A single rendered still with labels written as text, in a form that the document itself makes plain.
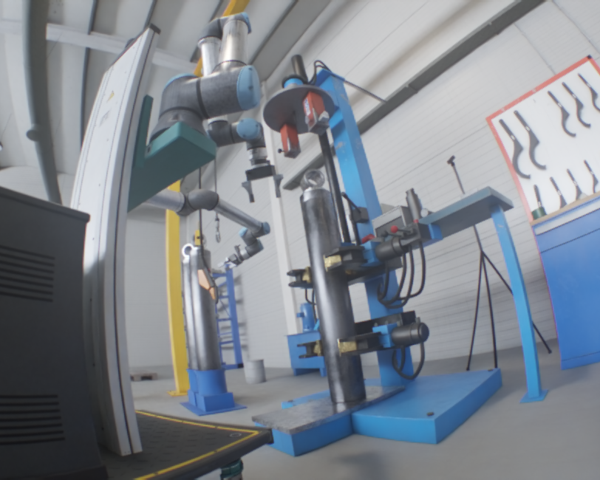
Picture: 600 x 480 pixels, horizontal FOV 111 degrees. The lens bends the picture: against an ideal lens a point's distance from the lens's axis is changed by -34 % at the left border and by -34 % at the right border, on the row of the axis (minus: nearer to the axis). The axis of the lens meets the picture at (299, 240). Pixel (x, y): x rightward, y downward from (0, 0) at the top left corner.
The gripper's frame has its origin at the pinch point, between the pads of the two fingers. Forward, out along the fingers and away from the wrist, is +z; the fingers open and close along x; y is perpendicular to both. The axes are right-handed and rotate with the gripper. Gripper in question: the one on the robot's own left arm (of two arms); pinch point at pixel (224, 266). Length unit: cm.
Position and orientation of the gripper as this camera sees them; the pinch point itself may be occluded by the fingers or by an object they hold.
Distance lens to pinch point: 234.2
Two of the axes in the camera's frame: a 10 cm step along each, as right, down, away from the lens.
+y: 4.8, 8.1, -3.4
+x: 1.9, 2.8, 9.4
